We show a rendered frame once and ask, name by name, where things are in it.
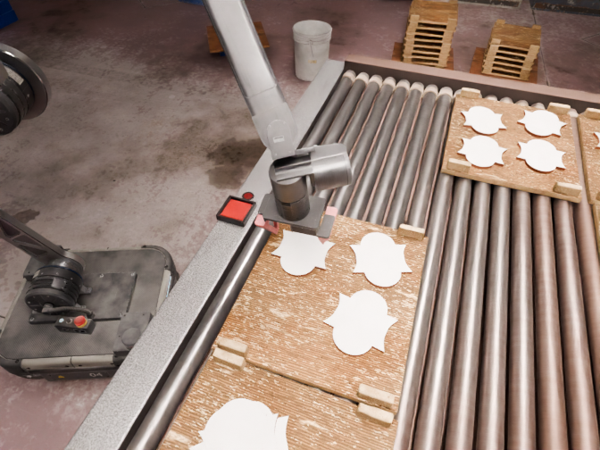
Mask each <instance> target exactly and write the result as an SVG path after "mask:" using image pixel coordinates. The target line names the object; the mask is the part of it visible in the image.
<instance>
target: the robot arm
mask: <svg viewBox="0 0 600 450"><path fill-rule="evenodd" d="M202 2H203V4H204V7H205V10H206V11H207V13H208V14H207V15H208V16H209V19H210V20H211V23H212V25H213V28H214V30H215V32H216V35H217V37H218V39H219V41H220V43H221V46H222V49H223V51H224V53H225V55H226V57H227V59H228V62H229V65H230V68H231V69H232V71H233V74H234V76H235V78H236V81H237V83H238V86H239V88H240V90H241V93H242V95H243V97H244V99H245V102H246V105H247V108H248V110H249V112H250V114H251V116H252V120H253V122H254V125H255V127H256V129H257V132H258V134H259V136H260V139H261V141H262V142H263V144H264V145H265V146H266V147H267V148H269V149H270V150H271V157H272V160H275V161H274V162H273V163H272V164H271V166H270V168H269V171H268V172H269V177H270V181H271V186H272V192H271V194H269V193H267V194H265V195H264V197H263V200H262V203H261V205H260V207H259V210H258V215H257V217H256V220H255V222H254V223H255V225H256V226H257V227H260V228H262V229H266V230H268V231H270V232H272V233H274V234H276V235H277V233H278V231H279V223H284V224H288V225H290V229H291V231H293V232H297V233H301V234H305V235H310V236H315V237H318V239H319V240H320V242H321V243H322V244H323V245H324V243H325V242H326V241H328V240H329V238H330V235H331V231H332V229H333V226H334V222H335V219H336V217H337V213H338V209H337V208H335V207H329V206H328V207H327V210H326V213H325V214H324V216H323V219H322V222H321V216H322V214H323V211H325V208H326V205H327V202H326V199H325V198H323V197H317V196H309V194H308V187H307V181H306V176H308V175H309V178H310V181H311V185H312V187H314V186H315V189H316V192H317V191H322V190H326V189H331V188H338V187H343V186H347V185H352V171H351V165H350V162H349V158H348V155H347V151H346V146H345V145H344V144H341V143H333V144H329V145H322V146H317V145H315V146H310V147H306V148H301V149H296V150H295V149H294V143H295V142H296V139H297V126H296V122H295V120H294V117H293V115H292V113H291V111H290V109H289V106H288V102H286V100H285V97H284V96H283V93H282V91H281V88H280V86H279V83H278V81H277V79H276V77H275V75H274V72H273V69H272V68H271V65H270V62H269V60H268V57H267V55H266V53H265V51H264V49H263V45H262V42H261V40H260V39H259V36H258V34H257V31H256V29H255V26H254V24H253V21H252V19H251V16H250V14H249V11H248V10H247V8H246V4H245V1H244V0H202ZM304 153H308V155H303V156H298V157H293V155H297V154H304ZM276 159H277V160H276ZM269 221H273V223H274V227H272V226H271V225H270V224H269Z"/></svg>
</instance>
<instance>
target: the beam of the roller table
mask: <svg viewBox="0 0 600 450"><path fill-rule="evenodd" d="M344 67H345V62H341V61H335V60H330V59H327V60H326V62H325V63H324V64H323V65H322V67H321V69H320V70H319V72H318V73H317V75H316V76H315V78H314V79H313V81H312V83H311V84H310V86H309V87H308V88H307V89H306V90H305V92H304V94H303V95H302V97H301V98H300V100H299V101H298V103H297V104H296V106H295V108H294V109H293V111H292V112H291V113H292V115H293V117H294V120H295V122H296V126H297V139H296V142H295V143H294V149H295V150H296V149H301V148H302V147H303V145H304V143H305V141H306V139H307V138H308V137H309V135H310V133H311V132H312V130H313V127H314V126H315V124H316V122H317V121H318V119H319V118H320V116H321V114H322V112H323V111H324V109H325V107H326V105H327V104H328V102H329V100H330V98H331V97H332V95H333V94H334V92H335V90H336V88H337V87H338V84H339V83H340V80H341V78H342V76H343V75H344ZM274 161H275V160H272V157H271V150H270V149H269V148H267V149H266V150H265V152H264V153H263V155H262V157H261V158H260V160H259V161H258V163H257V164H256V165H255V167H254V168H253V170H252V171H251V172H250V174H249V175H248V177H247V178H246V180H245V182H244V183H243V185H242V186H241V188H240V189H239V191H238V192H237V193H236V195H235V196H236V197H240V198H242V195H243V194H244V193H245V192H252V193H253V194H254V198H253V199H252V200H250V201H254V202H256V204H257V207H256V208H255V210H254V212H253V214H252V216H251V217H250V219H249V221H248V222H247V224H246V225H245V227H240V226H238V225H234V224H231V223H227V222H225V221H217V223H216V224H215V226H214V227H213V229H212V231H211V232H210V234H209V235H208V237H207V238H206V240H205V241H204V242H203V244H202V245H201V247H200V248H199V250H198V251H197V253H196V255H195V256H194V257H193V259H192V260H191V262H190V263H189V265H188V266H187V268H186V269H185V270H184V272H183V273H182V275H181V276H180V278H179V280H178V281H177V283H176V284H175V286H174V287H173V289H172V290H171V292H170V293H169V294H168V296H167V297H166V298H165V300H164V301H163V303H162V305H161V306H160V308H159V309H158V311H157V312H156V314H155V315H154V317H153V319H152V320H151V321H150V322H149V324H148V325H147V327H146V329H145V330H144V332H143V333H142V335H141V336H140V338H139V339H138V341H137V342H136V344H135V345H134V346H133V347H132V349H131V350H130V352H129V354H128V355H127V357H126V358H125V360H124V361H123V363H122V364H121V366H120V368H119V369H118V370H117V371H116V373H115V374H114V376H113V377H112V379H111V381H110V382H109V383H108V385H107V386H106V388H105V389H104V391H103V393H102V394H101V395H100V396H99V398H98V399H97V401H96V403H95V404H94V406H93V407H92V409H91V410H90V412H89V413H88V415H87V417H86V418H85V420H84V421H83V422H82V423H81V425H80V426H79V428H78V429H77V431H76V432H75V434H74V435H73V437H72V438H71V440H70V442H69V443H68V445H67V446H66V447H65V448H64V450H126V449H127V448H128V446H129V443H130V442H131V440H132V438H133V437H134V436H135V434H136V432H137V431H138V428H139V427H140V425H141V423H142V421H143V420H144V418H145V417H146V415H147V413H148V411H149V410H150V408H151V406H152V404H153V403H154V400H155V399H156V397H157V396H158V394H159V393H160V391H161V389H162V388H163V385H164V383H165V382H166V380H167V378H169V376H170V374H171V372H172V370H173V368H174V367H175V365H176V363H177V361H178V360H179V358H180V356H181V355H182V353H183V351H184V350H185V348H186V346H187V344H188V342H189V340H190V339H191V338H192V336H193V334H194V333H195V331H196V329H197V327H198V325H199V323H200V322H201V320H202V319H203V317H204V315H205V313H206V312H207V310H208V308H209V306H210V305H211V303H212V301H213V299H214V298H215V296H216V295H217V293H218V291H219V290H220V288H221V285H222V284H223V282H224V280H225V279H226V278H227V276H228V274H229V272H230V270H231V269H232V267H233V265H234V263H235V262H236V260H237V258H238V257H239V255H240V253H241V252H242V250H243V248H244V246H245V245H246V242H247V241H248V239H249V238H250V236H251V235H252V233H253V231H254V229H255V227H256V225H255V223H254V222H255V220H256V217H257V215H258V210H259V207H260V205H261V203H262V200H263V197H264V195H265V194H267V193H269V194H271V192H272V186H271V181H270V177H269V172H268V171H269V168H270V166H271V164H272V163H273V162H274Z"/></svg>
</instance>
